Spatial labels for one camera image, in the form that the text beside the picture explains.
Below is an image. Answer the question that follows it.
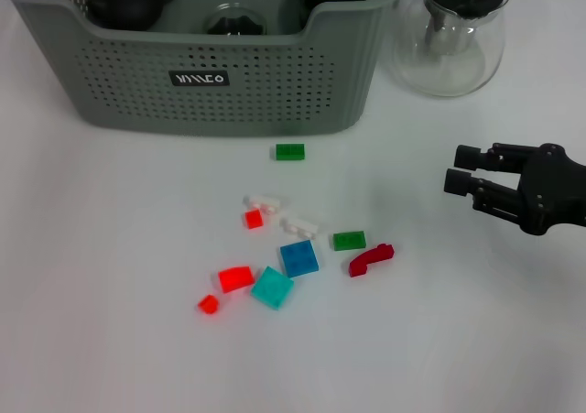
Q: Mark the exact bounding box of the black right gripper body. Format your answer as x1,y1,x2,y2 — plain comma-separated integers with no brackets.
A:
516,142,586,236

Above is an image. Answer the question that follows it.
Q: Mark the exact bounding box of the tiny red slope brick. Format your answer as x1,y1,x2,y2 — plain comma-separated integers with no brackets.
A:
197,293,222,316

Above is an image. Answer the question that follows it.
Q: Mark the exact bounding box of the grey perforated storage bin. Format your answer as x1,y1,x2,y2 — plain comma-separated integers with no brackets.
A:
0,0,409,138

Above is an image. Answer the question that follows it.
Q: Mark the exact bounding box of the glass carafe black lid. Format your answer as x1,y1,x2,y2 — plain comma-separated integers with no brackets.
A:
392,0,513,98

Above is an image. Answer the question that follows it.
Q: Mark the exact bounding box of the dark red arched brick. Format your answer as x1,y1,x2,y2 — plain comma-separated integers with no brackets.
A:
348,243,396,279

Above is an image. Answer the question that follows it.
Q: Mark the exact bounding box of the green rectangular toy brick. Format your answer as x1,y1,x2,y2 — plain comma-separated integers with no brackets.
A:
275,143,306,162
332,230,367,253

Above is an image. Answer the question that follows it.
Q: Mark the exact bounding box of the white toy brick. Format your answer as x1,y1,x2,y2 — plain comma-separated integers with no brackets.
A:
279,215,320,241
242,194,281,216

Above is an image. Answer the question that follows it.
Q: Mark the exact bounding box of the blue square toy brick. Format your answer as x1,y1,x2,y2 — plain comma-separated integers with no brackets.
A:
278,239,320,279

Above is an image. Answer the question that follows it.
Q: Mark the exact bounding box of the teal square toy brick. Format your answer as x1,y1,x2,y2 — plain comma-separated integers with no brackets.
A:
250,265,296,312

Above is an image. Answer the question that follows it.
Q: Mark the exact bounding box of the black clay teapot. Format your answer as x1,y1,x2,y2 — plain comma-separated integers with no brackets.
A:
85,0,179,32

